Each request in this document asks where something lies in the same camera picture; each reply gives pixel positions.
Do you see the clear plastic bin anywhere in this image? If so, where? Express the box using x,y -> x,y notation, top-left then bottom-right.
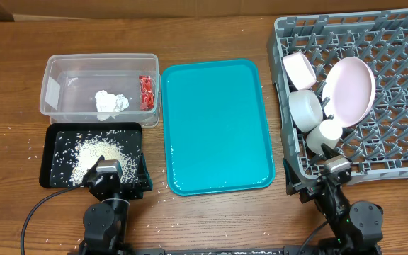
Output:
40,53 -> 161,128

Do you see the red snack wrapper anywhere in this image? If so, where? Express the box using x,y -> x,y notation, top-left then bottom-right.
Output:
139,75 -> 154,111

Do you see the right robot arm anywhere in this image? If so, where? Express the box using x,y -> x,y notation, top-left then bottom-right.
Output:
283,143 -> 383,254

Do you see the white paper cup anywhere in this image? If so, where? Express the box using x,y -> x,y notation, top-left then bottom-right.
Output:
306,120 -> 343,154

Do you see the black tray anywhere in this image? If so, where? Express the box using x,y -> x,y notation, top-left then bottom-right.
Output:
39,123 -> 142,188

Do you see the rice pile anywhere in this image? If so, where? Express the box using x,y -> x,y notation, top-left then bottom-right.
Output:
69,138 -> 139,185

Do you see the large white plate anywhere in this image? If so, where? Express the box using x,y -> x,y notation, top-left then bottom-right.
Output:
322,57 -> 375,128

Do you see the grey bowl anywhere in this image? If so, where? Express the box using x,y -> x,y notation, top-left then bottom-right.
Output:
289,90 -> 323,132

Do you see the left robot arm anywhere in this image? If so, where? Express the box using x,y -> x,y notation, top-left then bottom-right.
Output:
79,156 -> 153,254

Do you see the teal serving tray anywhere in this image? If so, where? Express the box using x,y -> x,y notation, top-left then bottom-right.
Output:
161,59 -> 276,196

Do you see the small pink plate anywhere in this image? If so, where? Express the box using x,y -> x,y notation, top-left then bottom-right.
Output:
283,52 -> 317,90

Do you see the black front rail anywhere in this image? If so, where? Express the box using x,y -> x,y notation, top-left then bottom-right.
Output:
67,244 -> 382,255

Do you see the grey dish rack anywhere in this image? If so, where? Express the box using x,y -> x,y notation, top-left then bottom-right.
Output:
267,9 -> 408,184

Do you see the white tissue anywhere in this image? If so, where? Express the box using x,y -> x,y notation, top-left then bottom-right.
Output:
95,90 -> 130,121

